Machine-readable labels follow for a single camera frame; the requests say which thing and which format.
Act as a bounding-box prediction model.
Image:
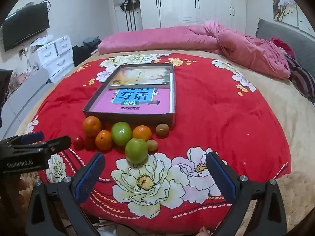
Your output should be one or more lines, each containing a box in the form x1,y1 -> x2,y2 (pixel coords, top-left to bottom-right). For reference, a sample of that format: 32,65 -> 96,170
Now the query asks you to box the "white wardrobe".
136,0 -> 246,33

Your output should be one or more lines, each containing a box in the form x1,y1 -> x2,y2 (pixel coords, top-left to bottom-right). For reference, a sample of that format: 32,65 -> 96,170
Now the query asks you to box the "green jujube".
125,138 -> 148,165
111,122 -> 133,147

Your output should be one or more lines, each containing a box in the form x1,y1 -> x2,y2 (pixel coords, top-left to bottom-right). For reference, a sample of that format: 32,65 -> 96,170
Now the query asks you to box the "person's left hand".
5,176 -> 28,202

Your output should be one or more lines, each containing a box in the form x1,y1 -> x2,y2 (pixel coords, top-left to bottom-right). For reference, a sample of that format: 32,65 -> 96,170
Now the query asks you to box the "floral wall painting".
269,0 -> 299,26

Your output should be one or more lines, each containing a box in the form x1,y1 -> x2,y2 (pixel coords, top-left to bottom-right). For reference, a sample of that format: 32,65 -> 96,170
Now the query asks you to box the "red tomato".
72,136 -> 85,150

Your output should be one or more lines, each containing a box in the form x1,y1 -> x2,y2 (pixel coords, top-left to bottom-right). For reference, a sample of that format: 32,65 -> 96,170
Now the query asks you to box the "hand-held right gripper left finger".
26,152 -> 106,236

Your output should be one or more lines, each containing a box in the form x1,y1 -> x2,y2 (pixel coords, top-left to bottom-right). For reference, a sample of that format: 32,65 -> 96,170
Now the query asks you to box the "grey cardboard box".
82,63 -> 176,127

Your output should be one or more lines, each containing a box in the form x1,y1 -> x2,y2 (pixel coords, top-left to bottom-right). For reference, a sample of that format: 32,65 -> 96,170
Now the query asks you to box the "dark clothes pile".
83,37 -> 101,48

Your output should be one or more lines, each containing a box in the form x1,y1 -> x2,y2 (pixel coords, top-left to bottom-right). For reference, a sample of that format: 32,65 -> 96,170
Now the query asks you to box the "sunflower cover book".
108,67 -> 172,86

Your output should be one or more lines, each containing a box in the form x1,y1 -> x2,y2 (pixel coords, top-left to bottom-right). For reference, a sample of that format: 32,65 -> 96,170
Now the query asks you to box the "orange mandarin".
132,125 -> 152,142
95,130 -> 114,151
82,116 -> 102,137

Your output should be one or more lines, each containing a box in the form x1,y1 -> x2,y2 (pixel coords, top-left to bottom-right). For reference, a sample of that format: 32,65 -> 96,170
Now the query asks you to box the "pink duvet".
98,21 -> 291,79

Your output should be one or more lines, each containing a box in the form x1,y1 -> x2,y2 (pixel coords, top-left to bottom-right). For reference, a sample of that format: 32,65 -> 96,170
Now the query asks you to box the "black floor bag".
73,45 -> 93,65

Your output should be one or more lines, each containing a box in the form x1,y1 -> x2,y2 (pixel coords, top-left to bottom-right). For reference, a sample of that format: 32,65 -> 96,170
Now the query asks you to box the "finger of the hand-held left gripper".
4,131 -> 45,147
12,136 -> 72,157

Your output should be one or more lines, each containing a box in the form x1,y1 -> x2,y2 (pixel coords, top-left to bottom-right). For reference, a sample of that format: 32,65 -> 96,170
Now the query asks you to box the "white plastic bag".
31,36 -> 53,47

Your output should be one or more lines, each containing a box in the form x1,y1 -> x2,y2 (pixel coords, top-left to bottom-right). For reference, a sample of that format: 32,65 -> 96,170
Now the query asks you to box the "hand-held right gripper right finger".
205,152 -> 288,236

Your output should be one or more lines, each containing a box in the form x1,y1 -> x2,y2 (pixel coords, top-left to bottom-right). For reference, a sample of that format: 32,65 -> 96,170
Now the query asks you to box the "grey padded headboard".
256,18 -> 315,79

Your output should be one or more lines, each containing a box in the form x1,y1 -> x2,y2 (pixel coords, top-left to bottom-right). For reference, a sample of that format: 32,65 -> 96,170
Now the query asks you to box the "white drawer cabinet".
42,52 -> 75,84

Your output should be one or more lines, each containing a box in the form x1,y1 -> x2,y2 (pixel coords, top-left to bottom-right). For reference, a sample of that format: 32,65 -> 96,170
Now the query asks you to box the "red pillow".
271,37 -> 296,59

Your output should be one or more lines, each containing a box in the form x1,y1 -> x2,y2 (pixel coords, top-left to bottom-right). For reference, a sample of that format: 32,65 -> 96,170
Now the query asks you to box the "pink book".
92,88 -> 171,115

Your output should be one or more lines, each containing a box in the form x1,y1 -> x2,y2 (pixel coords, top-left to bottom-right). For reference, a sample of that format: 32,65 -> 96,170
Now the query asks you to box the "striped pillow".
285,55 -> 315,104

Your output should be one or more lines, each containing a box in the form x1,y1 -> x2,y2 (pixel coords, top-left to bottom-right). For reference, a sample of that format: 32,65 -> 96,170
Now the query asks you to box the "black wall television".
2,2 -> 50,52

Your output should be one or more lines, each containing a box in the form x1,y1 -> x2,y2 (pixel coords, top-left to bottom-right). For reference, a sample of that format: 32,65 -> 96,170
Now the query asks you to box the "small white drawer box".
55,36 -> 73,54
37,42 -> 59,65

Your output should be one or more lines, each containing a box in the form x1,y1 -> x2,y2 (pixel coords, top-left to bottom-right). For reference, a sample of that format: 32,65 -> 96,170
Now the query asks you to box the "red floral blanket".
23,53 -> 292,228

